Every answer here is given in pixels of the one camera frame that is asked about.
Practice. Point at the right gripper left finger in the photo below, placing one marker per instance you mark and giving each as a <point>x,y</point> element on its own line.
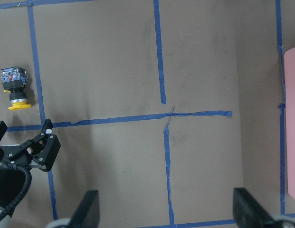
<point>87,214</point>

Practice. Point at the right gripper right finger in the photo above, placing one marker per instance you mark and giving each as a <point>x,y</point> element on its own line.
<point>248,213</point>

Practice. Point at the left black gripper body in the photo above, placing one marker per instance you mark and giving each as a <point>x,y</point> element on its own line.
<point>39,152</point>

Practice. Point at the yellow push button switch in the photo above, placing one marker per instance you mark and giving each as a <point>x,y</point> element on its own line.
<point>14,81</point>

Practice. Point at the pink plastic bin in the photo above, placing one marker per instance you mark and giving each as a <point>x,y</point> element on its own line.
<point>289,66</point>

